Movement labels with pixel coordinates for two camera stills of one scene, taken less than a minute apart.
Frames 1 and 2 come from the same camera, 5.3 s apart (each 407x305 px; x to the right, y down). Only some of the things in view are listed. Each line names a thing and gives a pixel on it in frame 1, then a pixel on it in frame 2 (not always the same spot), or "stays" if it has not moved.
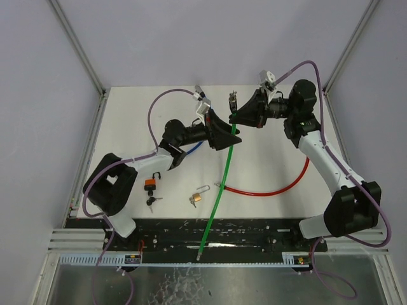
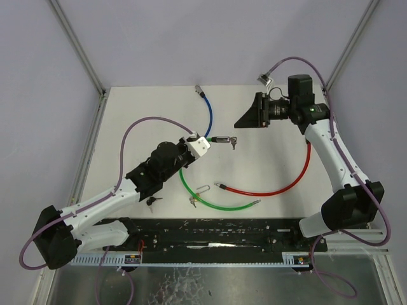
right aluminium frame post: [372, 4] stays
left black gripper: [210, 130] → [183, 152]
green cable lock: [233, 96] → [220, 139]
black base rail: [262, 239] stays
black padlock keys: [151, 199] stays
